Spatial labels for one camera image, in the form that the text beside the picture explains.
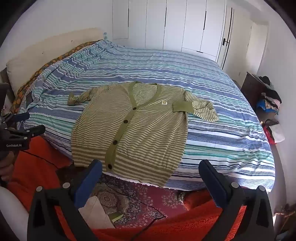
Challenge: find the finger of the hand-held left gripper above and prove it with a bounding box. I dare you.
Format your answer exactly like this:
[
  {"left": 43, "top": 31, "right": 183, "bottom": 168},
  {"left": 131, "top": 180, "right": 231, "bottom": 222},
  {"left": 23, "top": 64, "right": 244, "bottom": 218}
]
[
  {"left": 2, "top": 112, "right": 31, "bottom": 125},
  {"left": 5, "top": 125, "right": 46, "bottom": 141}
]

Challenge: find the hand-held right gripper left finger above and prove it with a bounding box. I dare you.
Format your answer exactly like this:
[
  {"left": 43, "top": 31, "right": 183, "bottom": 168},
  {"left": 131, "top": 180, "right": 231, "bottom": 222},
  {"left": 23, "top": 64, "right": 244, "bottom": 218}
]
[{"left": 27, "top": 159, "right": 103, "bottom": 241}]

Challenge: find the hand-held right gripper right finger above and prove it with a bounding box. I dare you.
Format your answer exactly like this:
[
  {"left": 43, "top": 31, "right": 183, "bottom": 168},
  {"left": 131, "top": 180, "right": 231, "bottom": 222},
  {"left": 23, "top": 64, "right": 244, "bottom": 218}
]
[{"left": 198, "top": 159, "right": 275, "bottom": 241}]

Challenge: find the green striped cardigan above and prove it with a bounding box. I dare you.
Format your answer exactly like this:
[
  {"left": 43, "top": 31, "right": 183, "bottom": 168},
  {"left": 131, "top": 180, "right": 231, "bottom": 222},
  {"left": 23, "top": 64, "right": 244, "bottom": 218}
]
[{"left": 67, "top": 81, "right": 220, "bottom": 188}]

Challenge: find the pile of clothes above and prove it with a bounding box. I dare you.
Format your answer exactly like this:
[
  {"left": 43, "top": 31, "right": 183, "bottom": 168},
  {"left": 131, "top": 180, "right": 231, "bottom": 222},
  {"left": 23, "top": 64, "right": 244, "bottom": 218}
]
[{"left": 255, "top": 75, "right": 282, "bottom": 116}]

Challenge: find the person's left hand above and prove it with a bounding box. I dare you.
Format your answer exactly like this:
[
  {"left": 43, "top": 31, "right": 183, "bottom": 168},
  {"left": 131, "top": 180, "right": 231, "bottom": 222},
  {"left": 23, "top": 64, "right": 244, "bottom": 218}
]
[{"left": 0, "top": 152, "right": 15, "bottom": 181}]

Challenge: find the beige paper sheet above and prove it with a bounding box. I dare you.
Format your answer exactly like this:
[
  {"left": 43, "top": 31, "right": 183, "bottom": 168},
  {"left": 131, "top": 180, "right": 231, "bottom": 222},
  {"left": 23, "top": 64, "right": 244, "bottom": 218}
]
[{"left": 79, "top": 196, "right": 116, "bottom": 230}]

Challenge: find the orange patterned cloth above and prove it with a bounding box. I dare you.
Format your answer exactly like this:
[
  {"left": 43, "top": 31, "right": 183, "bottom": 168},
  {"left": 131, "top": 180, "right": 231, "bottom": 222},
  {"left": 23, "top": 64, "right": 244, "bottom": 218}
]
[{"left": 11, "top": 41, "right": 100, "bottom": 114}]

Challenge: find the green book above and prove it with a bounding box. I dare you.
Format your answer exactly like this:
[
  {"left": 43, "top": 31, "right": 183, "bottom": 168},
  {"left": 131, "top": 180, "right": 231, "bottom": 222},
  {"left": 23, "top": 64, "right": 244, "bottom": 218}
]
[{"left": 109, "top": 212, "right": 124, "bottom": 222}]

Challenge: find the red patterned rug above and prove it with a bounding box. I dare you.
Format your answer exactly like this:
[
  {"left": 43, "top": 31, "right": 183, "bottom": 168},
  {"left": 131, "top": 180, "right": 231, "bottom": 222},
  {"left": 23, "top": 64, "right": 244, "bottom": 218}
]
[{"left": 55, "top": 167, "right": 201, "bottom": 230}]

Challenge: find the white rounded object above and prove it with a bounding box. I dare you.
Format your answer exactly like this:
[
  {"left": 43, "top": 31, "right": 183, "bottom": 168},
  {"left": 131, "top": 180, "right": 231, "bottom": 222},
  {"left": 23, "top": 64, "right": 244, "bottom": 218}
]
[{"left": 0, "top": 186, "right": 29, "bottom": 241}]

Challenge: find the red bag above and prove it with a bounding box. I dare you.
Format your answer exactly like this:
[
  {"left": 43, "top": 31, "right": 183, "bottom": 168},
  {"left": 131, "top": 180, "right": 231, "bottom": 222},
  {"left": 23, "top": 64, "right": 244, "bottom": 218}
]
[{"left": 264, "top": 119, "right": 275, "bottom": 144}]

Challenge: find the white bag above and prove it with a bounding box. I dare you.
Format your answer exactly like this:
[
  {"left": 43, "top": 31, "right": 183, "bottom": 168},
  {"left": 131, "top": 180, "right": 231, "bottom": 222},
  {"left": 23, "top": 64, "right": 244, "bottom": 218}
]
[{"left": 269, "top": 124, "right": 285, "bottom": 145}]

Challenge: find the dark wooden cabinet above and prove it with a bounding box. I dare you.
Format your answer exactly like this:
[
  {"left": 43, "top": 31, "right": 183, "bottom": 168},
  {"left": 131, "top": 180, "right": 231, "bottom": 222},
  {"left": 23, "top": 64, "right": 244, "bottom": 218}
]
[{"left": 240, "top": 72, "right": 269, "bottom": 109}]

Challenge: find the blue striped bed sheet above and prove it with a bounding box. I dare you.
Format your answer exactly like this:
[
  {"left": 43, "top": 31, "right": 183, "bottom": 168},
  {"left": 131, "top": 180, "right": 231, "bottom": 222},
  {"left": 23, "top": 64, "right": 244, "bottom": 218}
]
[{"left": 17, "top": 39, "right": 275, "bottom": 193}]

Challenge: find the white door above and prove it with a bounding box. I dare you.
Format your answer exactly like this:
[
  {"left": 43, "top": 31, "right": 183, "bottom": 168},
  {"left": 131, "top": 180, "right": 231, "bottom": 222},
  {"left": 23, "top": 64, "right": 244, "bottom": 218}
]
[{"left": 217, "top": 6, "right": 252, "bottom": 80}]

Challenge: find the white wardrobe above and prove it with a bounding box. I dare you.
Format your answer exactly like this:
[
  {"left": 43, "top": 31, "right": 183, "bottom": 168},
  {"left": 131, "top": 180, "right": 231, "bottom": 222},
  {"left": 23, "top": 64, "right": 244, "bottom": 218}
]
[{"left": 112, "top": 0, "right": 226, "bottom": 58}]

